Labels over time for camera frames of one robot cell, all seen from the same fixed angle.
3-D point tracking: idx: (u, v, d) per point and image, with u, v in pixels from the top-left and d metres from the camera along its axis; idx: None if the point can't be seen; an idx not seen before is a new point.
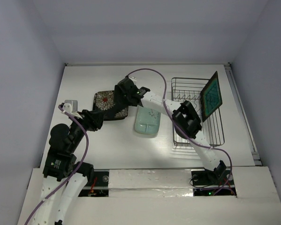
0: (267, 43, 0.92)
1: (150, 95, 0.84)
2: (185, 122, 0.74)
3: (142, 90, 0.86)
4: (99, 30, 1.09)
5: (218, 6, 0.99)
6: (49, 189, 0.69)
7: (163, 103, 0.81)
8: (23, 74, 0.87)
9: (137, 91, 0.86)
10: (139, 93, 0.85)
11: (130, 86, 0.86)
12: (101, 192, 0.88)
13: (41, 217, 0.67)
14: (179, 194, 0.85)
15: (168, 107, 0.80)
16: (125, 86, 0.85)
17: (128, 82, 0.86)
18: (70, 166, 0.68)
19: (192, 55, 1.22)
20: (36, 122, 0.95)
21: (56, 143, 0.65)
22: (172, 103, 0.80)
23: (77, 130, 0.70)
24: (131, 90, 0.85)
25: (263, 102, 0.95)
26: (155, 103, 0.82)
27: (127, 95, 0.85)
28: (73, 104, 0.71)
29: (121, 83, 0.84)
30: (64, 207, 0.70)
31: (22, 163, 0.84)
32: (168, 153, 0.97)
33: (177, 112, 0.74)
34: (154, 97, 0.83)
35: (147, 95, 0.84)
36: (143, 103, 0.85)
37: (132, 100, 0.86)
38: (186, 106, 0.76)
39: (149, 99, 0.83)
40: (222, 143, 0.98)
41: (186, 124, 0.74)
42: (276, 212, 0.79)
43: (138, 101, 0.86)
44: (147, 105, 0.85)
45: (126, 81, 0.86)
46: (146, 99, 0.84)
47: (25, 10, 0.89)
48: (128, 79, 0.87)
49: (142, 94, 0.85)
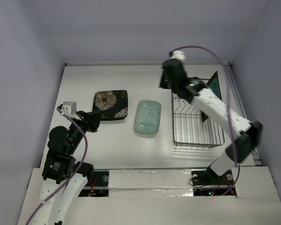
0: (268, 43, 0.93)
1: (208, 95, 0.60)
2: (247, 147, 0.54)
3: (194, 80, 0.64)
4: (99, 30, 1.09)
5: (218, 6, 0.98)
6: (49, 191, 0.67)
7: (228, 115, 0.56)
8: (23, 74, 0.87)
9: (189, 82, 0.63)
10: (192, 85, 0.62)
11: (181, 72, 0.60)
12: (101, 192, 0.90)
13: (40, 219, 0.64)
14: (179, 194, 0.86)
15: (232, 120, 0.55)
16: (175, 71, 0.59)
17: (180, 67, 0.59)
18: (69, 168, 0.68)
19: (192, 55, 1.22)
20: (36, 122, 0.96)
21: (54, 146, 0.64)
22: (238, 117, 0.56)
23: (75, 132, 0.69)
24: (181, 79, 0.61)
25: (263, 102, 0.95)
26: (213, 109, 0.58)
27: (173, 83, 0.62)
28: (72, 106, 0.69)
29: (171, 65, 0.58)
30: (64, 207, 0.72)
31: (22, 163, 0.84)
32: (168, 153, 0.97)
33: (247, 135, 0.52)
34: (214, 101, 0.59)
35: (202, 93, 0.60)
36: (194, 101, 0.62)
37: (181, 93, 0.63)
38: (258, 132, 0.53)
39: (207, 102, 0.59)
40: (222, 143, 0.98)
41: (246, 152, 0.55)
42: (276, 212, 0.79)
43: (188, 95, 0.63)
44: (197, 106, 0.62)
45: (178, 63, 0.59)
46: (201, 100, 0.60)
47: (25, 9, 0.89)
48: (179, 60, 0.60)
49: (195, 87, 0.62)
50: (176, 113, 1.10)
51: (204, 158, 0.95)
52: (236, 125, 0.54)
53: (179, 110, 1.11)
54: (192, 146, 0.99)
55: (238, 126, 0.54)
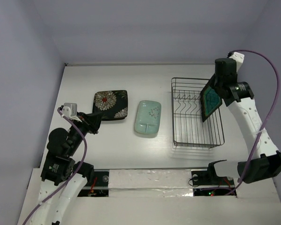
0: (268, 43, 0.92)
1: (249, 107, 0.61)
2: (262, 172, 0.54)
3: (241, 85, 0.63)
4: (99, 30, 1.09)
5: (218, 6, 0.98)
6: (47, 192, 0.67)
7: (258, 133, 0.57)
8: (23, 75, 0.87)
9: (236, 85, 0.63)
10: (238, 89, 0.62)
11: (230, 72, 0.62)
12: (101, 192, 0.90)
13: (37, 220, 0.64)
14: (179, 194, 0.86)
15: (259, 142, 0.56)
16: (224, 68, 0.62)
17: (231, 67, 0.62)
18: (68, 170, 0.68)
19: (192, 55, 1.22)
20: (36, 122, 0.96)
21: (54, 148, 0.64)
22: (266, 143, 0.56)
23: (75, 134, 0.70)
24: (227, 78, 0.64)
25: (263, 102, 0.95)
26: (246, 120, 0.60)
27: (219, 81, 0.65)
28: (72, 108, 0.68)
29: (223, 62, 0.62)
30: (63, 207, 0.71)
31: (22, 163, 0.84)
32: (168, 153, 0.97)
33: (267, 162, 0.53)
34: (250, 114, 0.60)
35: (245, 102, 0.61)
36: (231, 105, 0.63)
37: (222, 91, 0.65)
38: None
39: (244, 111, 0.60)
40: (222, 143, 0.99)
41: (259, 176, 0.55)
42: (276, 212, 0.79)
43: (228, 97, 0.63)
44: (233, 111, 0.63)
45: (231, 63, 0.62)
46: (240, 107, 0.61)
47: (25, 10, 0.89)
48: (233, 60, 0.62)
49: (239, 91, 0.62)
50: (176, 113, 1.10)
51: (204, 158, 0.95)
52: (260, 147, 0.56)
53: (179, 110, 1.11)
54: (192, 146, 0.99)
55: (262, 148, 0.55)
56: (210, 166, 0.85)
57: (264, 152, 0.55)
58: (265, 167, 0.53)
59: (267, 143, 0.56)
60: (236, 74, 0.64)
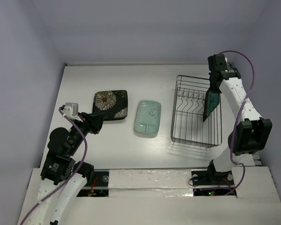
0: (267, 43, 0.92)
1: (236, 83, 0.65)
2: (247, 137, 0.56)
3: (231, 70, 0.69)
4: (99, 30, 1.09)
5: (218, 6, 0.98)
6: (46, 191, 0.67)
7: (242, 102, 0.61)
8: (23, 74, 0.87)
9: (225, 69, 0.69)
10: (227, 71, 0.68)
11: (220, 62, 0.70)
12: (101, 192, 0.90)
13: (35, 219, 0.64)
14: (179, 194, 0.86)
15: (243, 109, 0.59)
16: (214, 59, 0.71)
17: (220, 57, 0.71)
18: (67, 169, 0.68)
19: (192, 55, 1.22)
20: (36, 122, 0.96)
21: (54, 147, 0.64)
22: (250, 111, 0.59)
23: (76, 134, 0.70)
24: (218, 66, 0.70)
25: (262, 102, 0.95)
26: (233, 94, 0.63)
27: (212, 71, 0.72)
28: (74, 107, 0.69)
29: (212, 56, 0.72)
30: (61, 207, 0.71)
31: (22, 163, 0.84)
32: (165, 149, 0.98)
33: (250, 123, 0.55)
34: (237, 88, 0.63)
35: (232, 80, 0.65)
36: (222, 85, 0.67)
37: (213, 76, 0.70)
38: (264, 128, 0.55)
39: (231, 86, 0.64)
40: (219, 143, 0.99)
41: (245, 142, 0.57)
42: (276, 212, 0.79)
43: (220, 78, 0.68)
44: (223, 90, 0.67)
45: (219, 55, 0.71)
46: (228, 84, 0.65)
47: (25, 9, 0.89)
48: (222, 54, 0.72)
49: (228, 72, 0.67)
50: (177, 111, 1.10)
51: (204, 158, 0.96)
52: (245, 114, 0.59)
53: (180, 108, 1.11)
54: (190, 144, 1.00)
55: (246, 115, 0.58)
56: (210, 164, 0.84)
57: (247, 117, 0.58)
58: (249, 128, 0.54)
59: (252, 111, 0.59)
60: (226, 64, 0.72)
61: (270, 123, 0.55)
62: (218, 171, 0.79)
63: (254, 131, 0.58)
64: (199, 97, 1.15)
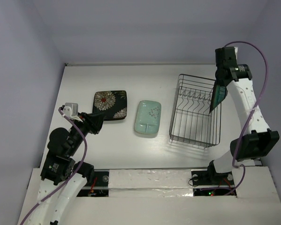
0: (267, 43, 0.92)
1: (246, 87, 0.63)
2: (251, 148, 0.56)
3: (241, 66, 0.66)
4: (99, 30, 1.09)
5: (218, 6, 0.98)
6: (46, 192, 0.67)
7: (251, 111, 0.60)
8: (24, 75, 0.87)
9: (235, 66, 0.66)
10: (237, 69, 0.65)
11: (229, 56, 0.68)
12: (101, 192, 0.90)
13: (35, 219, 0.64)
14: (179, 194, 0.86)
15: (251, 118, 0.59)
16: (223, 53, 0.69)
17: (229, 52, 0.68)
18: (68, 169, 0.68)
19: (193, 55, 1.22)
20: (36, 122, 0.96)
21: (54, 147, 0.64)
22: (258, 121, 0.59)
23: (76, 134, 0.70)
24: (227, 61, 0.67)
25: (263, 102, 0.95)
26: (242, 99, 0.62)
27: (220, 66, 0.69)
28: (73, 107, 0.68)
29: (222, 48, 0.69)
30: (62, 207, 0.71)
31: (22, 163, 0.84)
32: (163, 146, 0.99)
33: (256, 137, 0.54)
34: (246, 93, 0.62)
35: (242, 82, 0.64)
36: (231, 85, 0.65)
37: (221, 72, 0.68)
38: (271, 141, 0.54)
39: (240, 91, 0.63)
40: (217, 144, 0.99)
41: (249, 152, 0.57)
42: (276, 212, 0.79)
43: (228, 76, 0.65)
44: (231, 91, 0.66)
45: (228, 48, 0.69)
46: (237, 87, 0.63)
47: (25, 10, 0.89)
48: (231, 47, 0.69)
49: (239, 71, 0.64)
50: (178, 109, 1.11)
51: (204, 158, 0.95)
52: (252, 124, 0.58)
53: (180, 107, 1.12)
54: (188, 143, 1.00)
55: (253, 125, 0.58)
56: (210, 164, 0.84)
57: (255, 129, 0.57)
58: (255, 140, 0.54)
59: (259, 122, 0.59)
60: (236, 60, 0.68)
61: (277, 134, 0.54)
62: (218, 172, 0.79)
63: None
64: (199, 96, 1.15)
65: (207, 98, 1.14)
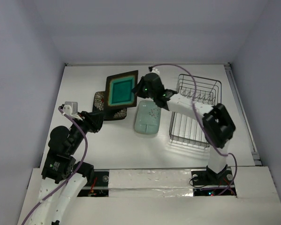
0: (266, 43, 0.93)
1: (178, 97, 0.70)
2: (217, 128, 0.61)
3: (170, 92, 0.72)
4: (98, 30, 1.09)
5: (218, 6, 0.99)
6: (47, 191, 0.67)
7: (192, 104, 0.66)
8: (23, 74, 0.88)
9: (163, 93, 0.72)
10: (165, 95, 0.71)
11: (158, 86, 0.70)
12: (101, 192, 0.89)
13: (37, 218, 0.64)
14: (179, 194, 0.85)
15: (197, 109, 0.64)
16: (152, 84, 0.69)
17: (157, 82, 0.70)
18: (69, 168, 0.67)
19: (192, 56, 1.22)
20: (35, 121, 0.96)
21: (55, 145, 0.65)
22: (202, 106, 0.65)
23: (77, 132, 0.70)
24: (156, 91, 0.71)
25: (262, 102, 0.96)
26: (182, 106, 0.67)
27: (153, 95, 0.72)
28: (73, 106, 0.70)
29: (149, 80, 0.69)
30: (62, 207, 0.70)
31: (22, 163, 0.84)
32: (164, 146, 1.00)
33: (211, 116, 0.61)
34: (181, 100, 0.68)
35: (174, 97, 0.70)
36: (169, 106, 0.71)
37: (157, 102, 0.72)
38: (220, 109, 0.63)
39: (177, 102, 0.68)
40: None
41: (220, 132, 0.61)
42: (276, 213, 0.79)
43: (164, 105, 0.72)
44: (173, 109, 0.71)
45: (156, 78, 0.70)
46: (173, 102, 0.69)
47: (25, 10, 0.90)
48: (158, 77, 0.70)
49: (169, 96, 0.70)
50: None
51: (204, 158, 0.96)
52: (200, 111, 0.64)
53: None
54: (188, 143, 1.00)
55: (201, 111, 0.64)
56: (208, 169, 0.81)
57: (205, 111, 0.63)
58: (212, 119, 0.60)
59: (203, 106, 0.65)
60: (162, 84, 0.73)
61: (221, 105, 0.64)
62: (217, 172, 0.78)
63: (219, 120, 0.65)
64: (199, 96, 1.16)
65: (207, 98, 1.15)
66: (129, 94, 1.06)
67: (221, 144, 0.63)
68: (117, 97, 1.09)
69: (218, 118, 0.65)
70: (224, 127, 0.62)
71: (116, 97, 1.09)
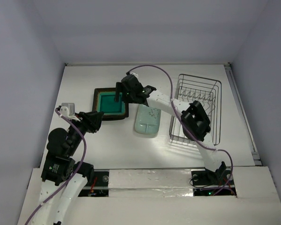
0: (266, 42, 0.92)
1: (156, 94, 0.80)
2: (193, 123, 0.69)
3: (148, 88, 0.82)
4: (98, 30, 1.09)
5: (217, 6, 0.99)
6: (48, 193, 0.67)
7: (171, 102, 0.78)
8: (23, 74, 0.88)
9: (141, 90, 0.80)
10: (145, 92, 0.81)
11: (135, 84, 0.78)
12: (101, 192, 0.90)
13: (39, 220, 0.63)
14: (179, 194, 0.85)
15: (176, 106, 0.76)
16: (129, 84, 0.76)
17: (133, 80, 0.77)
18: (68, 169, 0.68)
19: (192, 55, 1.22)
20: (35, 121, 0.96)
21: (53, 147, 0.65)
22: (180, 103, 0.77)
23: (75, 134, 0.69)
24: (134, 89, 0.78)
25: (263, 102, 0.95)
26: (162, 102, 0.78)
27: (132, 93, 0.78)
28: (70, 107, 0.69)
29: (126, 81, 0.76)
30: (64, 207, 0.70)
31: (22, 162, 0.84)
32: (164, 146, 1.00)
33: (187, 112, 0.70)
34: (160, 97, 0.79)
35: (152, 94, 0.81)
36: (148, 102, 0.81)
37: (137, 100, 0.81)
38: (195, 106, 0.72)
39: (155, 98, 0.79)
40: (217, 143, 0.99)
41: (197, 127, 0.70)
42: (276, 212, 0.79)
43: (144, 101, 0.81)
44: (152, 104, 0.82)
45: (132, 78, 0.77)
46: (152, 99, 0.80)
47: (25, 10, 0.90)
48: (133, 76, 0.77)
49: (148, 93, 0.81)
50: None
51: None
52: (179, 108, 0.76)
53: None
54: (188, 142, 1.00)
55: (180, 108, 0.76)
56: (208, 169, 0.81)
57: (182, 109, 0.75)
58: (188, 115, 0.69)
59: (181, 105, 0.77)
60: (139, 83, 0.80)
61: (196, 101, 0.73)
62: (215, 170, 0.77)
63: (195, 115, 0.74)
64: (199, 96, 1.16)
65: (207, 98, 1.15)
66: (118, 107, 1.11)
67: (200, 137, 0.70)
68: (106, 107, 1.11)
69: (195, 114, 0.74)
70: (199, 122, 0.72)
71: (104, 107, 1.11)
